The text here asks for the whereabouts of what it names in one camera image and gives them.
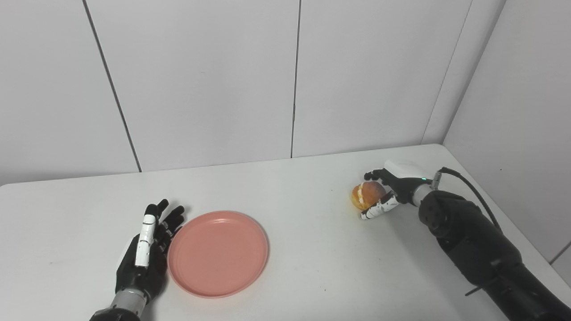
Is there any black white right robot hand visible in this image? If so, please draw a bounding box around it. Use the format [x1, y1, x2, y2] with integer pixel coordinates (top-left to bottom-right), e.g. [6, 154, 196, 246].
[360, 160, 431, 220]

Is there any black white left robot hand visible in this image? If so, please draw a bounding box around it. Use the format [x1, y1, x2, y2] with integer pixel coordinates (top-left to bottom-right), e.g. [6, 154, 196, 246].
[115, 199, 186, 304]

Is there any cream puff pastry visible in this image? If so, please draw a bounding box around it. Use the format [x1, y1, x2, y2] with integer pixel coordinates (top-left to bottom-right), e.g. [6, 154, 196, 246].
[351, 181, 387, 210]

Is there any pink round plate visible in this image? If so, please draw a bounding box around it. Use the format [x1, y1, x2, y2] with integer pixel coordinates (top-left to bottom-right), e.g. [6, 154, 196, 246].
[167, 211, 269, 298]

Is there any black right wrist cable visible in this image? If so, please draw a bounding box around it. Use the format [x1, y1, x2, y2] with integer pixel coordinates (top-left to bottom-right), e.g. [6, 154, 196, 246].
[430, 167, 503, 232]

